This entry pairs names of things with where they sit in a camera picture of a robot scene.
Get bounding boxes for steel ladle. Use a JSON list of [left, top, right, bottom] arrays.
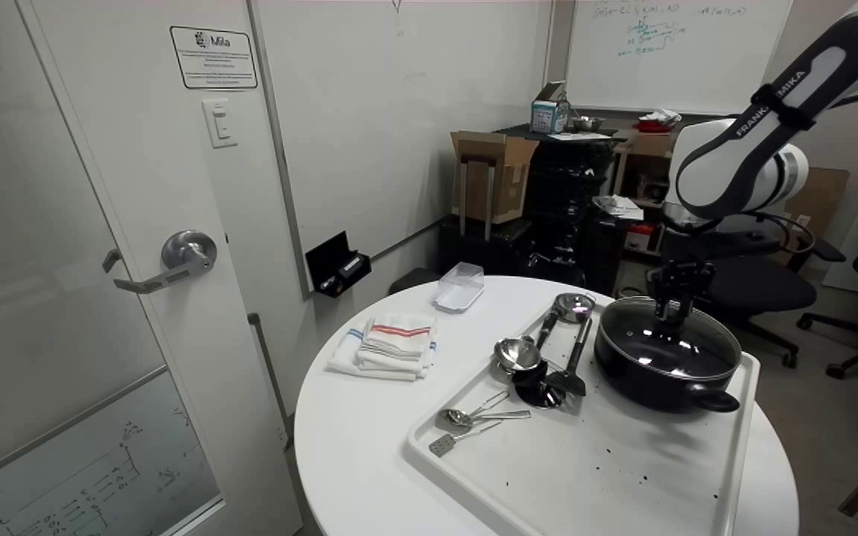
[[491, 312, 557, 375]]

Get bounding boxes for wall whiteboard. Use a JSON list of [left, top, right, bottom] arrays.
[[567, 0, 794, 114]]

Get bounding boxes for white plastic tray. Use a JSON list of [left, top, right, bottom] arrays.
[[399, 336, 764, 536]]

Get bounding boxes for black cooking pot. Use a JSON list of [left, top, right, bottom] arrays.
[[594, 299, 743, 415]]

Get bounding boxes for glass pot lid black knob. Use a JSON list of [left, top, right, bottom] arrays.
[[597, 299, 743, 382]]

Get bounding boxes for white light switch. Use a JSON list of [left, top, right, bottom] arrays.
[[204, 100, 235, 150]]

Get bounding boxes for steel strainer spoon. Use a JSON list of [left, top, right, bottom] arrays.
[[555, 293, 597, 326]]

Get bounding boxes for clear plastic container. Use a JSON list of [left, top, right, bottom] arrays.
[[432, 263, 485, 312]]

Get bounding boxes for black plastic spoon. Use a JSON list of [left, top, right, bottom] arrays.
[[512, 318, 594, 409]]

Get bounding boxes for cardboard box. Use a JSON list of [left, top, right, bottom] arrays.
[[454, 132, 536, 225]]

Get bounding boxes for silver door handle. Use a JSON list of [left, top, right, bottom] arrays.
[[117, 229, 219, 295]]

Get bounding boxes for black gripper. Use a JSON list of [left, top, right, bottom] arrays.
[[648, 259, 715, 308]]

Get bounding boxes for round white table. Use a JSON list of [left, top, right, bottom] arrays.
[[296, 277, 800, 536]]

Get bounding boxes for black cabinet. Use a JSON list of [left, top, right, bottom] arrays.
[[524, 135, 618, 293]]

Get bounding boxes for wooden shelf unit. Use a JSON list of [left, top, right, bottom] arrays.
[[609, 128, 678, 259]]

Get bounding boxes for steel measuring spoons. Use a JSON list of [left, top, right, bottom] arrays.
[[435, 394, 529, 435]]

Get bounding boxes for grey office chair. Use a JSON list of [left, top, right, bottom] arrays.
[[661, 225, 843, 369]]

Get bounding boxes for white door sign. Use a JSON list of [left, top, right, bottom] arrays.
[[170, 28, 259, 89]]

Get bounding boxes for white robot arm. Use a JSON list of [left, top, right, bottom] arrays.
[[666, 3, 858, 238]]

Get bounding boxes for black marker holder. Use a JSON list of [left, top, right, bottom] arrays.
[[308, 234, 374, 299]]

